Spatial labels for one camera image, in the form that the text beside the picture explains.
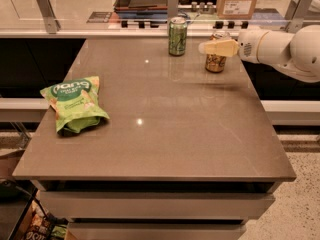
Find cardboard box with label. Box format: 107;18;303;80
216;0;257;19

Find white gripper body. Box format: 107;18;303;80
238;29;269;64

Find snack bags below table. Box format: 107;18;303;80
21;214;67;240

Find green rice chip bag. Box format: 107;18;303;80
40;76;109;135

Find middle metal glass bracket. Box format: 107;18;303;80
167;0;179;19

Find metal glass bracket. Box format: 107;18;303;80
36;0;61;34
167;0;179;19
285;0;312;33

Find left metal glass bracket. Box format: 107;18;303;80
36;0;61;34

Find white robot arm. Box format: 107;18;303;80
198;25;320;83

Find right metal glass bracket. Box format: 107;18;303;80
285;0;312;33

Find upper grey drawer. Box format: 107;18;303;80
40;191;275;219

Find orange soda can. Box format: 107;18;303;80
205;31;230;73

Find lower grey drawer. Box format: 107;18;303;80
68;223;246;240

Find green soda can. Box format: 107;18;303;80
168;17;187;56

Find grey drawer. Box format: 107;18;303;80
40;191;275;219
68;223;246;240

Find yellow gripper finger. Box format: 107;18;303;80
198;39;239;57

